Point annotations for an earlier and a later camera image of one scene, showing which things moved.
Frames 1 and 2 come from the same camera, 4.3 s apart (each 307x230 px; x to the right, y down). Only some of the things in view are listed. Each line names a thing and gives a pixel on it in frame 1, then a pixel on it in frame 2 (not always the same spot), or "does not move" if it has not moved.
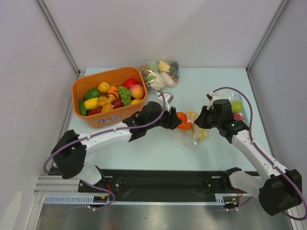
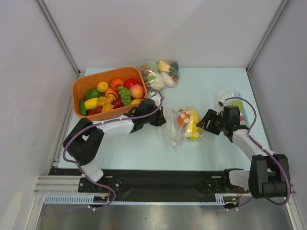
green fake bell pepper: [92, 93] does not move
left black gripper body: [165, 121] to [154, 119]
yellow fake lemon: [103, 87] does not move
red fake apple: [130, 82] does not move
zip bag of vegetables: [159, 74] does not move
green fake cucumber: [82, 109] does not move
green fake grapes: [125, 95] does not move
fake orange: [185, 126] to [183, 119]
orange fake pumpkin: [183, 117] to [116, 82]
